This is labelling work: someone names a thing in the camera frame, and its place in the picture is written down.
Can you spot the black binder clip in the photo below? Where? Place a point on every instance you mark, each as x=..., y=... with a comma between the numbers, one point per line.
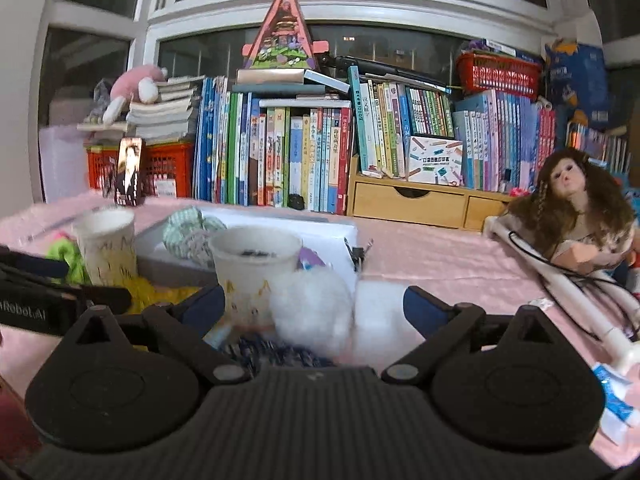
x=357, y=255

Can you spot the white pencil printed box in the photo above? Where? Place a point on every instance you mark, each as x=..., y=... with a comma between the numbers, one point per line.
x=435, y=160

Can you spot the black folded tripod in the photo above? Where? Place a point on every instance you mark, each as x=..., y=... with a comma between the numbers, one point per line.
x=390, y=70

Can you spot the row of green spine books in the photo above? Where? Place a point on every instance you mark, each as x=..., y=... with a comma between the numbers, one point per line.
x=385, y=125

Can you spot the row of blue pink books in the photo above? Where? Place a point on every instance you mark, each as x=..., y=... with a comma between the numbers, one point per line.
x=500, y=140

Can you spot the yellow mesh scrubber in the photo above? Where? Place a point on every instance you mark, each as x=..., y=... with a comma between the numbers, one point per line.
x=160, y=295

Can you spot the blue white packet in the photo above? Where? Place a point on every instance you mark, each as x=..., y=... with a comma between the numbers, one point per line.
x=615, y=400

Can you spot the pile of flat lying books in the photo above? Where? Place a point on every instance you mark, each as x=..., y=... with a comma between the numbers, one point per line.
x=285, y=87

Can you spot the white shallow box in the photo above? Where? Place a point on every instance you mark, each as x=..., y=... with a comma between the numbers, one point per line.
x=320, y=232

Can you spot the doll with brown curly hair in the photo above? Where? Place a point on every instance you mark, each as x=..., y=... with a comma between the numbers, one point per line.
x=570, y=200

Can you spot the white fluffy ball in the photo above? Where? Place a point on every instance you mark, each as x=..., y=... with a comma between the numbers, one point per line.
x=310, y=310

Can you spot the pink quilted table cloth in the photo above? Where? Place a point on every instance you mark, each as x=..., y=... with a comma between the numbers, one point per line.
x=440, y=260

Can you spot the long row of colourful books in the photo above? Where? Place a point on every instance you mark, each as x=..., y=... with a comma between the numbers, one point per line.
x=275, y=160

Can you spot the white window frame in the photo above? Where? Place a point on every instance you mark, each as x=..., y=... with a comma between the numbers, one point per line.
x=250, y=15

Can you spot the blue printed bag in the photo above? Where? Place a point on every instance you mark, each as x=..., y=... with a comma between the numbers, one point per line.
x=575, y=80

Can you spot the green felt cloth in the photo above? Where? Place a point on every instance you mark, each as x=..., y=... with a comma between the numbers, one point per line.
x=70, y=260

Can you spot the blue patterned cloth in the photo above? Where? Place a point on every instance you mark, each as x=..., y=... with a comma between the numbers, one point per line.
x=280, y=355

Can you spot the red crate under book stack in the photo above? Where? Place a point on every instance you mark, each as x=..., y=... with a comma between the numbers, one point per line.
x=170, y=165

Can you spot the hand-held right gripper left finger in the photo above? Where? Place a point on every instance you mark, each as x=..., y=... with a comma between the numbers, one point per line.
x=206, y=305

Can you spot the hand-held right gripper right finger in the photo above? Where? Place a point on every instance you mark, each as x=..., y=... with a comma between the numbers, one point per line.
x=424, y=310

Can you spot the green white knitted cloth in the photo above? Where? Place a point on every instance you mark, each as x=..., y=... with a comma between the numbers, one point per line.
x=190, y=235

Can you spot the wooden drawer organizer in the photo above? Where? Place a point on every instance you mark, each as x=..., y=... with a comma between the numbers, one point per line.
x=400, y=200

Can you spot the red basket with books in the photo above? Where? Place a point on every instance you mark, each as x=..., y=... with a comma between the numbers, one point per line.
x=497, y=75

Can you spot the translucent pink plastic bin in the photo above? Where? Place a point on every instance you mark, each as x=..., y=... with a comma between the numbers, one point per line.
x=62, y=165

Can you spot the pink white plush rabbit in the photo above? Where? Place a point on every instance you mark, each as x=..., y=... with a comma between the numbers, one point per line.
x=135, y=85

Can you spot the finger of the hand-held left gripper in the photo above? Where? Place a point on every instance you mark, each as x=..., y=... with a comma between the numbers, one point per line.
x=102, y=297
x=30, y=261

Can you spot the pink triangular toy house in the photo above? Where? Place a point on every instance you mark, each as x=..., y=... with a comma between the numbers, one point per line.
x=282, y=35

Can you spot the photo card of man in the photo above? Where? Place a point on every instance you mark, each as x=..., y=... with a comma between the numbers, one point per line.
x=129, y=172

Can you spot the stack of grey white books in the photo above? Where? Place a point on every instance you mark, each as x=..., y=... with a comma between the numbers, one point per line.
x=165, y=110

